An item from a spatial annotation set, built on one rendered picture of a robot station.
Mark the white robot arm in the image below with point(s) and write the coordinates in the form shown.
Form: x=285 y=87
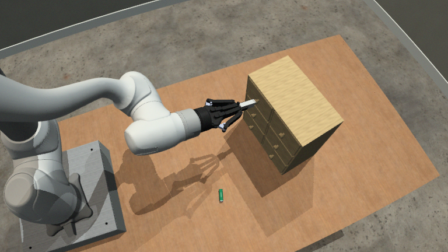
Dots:
x=43 y=194

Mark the brown wooden drawer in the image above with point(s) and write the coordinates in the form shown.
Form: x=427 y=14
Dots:
x=278 y=146
x=253 y=126
x=258 y=117
x=284 y=134
x=273 y=155
x=261 y=102

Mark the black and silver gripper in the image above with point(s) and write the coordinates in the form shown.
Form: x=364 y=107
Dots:
x=214 y=111

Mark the tall wooden chest of drawers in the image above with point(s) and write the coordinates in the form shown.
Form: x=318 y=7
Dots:
x=300 y=105

